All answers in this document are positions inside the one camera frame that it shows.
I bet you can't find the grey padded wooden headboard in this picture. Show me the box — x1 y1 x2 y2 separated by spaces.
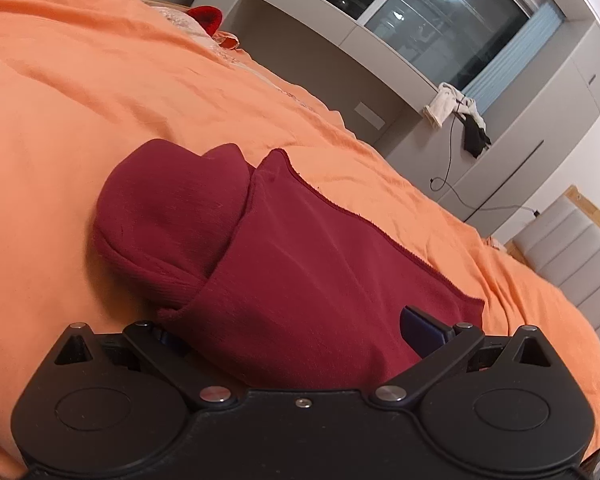
505 185 600 356

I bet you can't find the grey built-in wardrobe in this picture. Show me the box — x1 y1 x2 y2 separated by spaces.
140 0 600 233

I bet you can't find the black cloth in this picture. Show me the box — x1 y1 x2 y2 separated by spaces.
457 110 492 158

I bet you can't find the orange blanket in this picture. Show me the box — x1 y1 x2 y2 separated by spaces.
0 0 600 476

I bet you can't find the pale patterned cloth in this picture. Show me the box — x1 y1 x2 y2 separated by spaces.
147 4 241 61

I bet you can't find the dark red sweater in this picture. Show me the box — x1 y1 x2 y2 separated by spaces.
91 138 486 391

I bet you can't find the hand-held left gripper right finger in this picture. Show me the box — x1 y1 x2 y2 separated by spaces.
367 306 557 409

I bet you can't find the white cloth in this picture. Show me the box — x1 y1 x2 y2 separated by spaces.
424 81 478 128

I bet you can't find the white wall socket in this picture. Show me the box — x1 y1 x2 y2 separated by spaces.
355 102 386 131

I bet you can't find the bright red fabric item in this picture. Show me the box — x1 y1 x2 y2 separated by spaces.
185 5 224 36

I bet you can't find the light blue curtain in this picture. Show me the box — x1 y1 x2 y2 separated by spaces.
462 0 566 113

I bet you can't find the large window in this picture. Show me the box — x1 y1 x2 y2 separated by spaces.
265 0 537 91

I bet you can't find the black cable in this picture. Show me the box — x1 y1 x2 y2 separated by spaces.
429 105 541 218

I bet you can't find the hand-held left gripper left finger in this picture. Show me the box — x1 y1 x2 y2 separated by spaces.
52 321 237 409

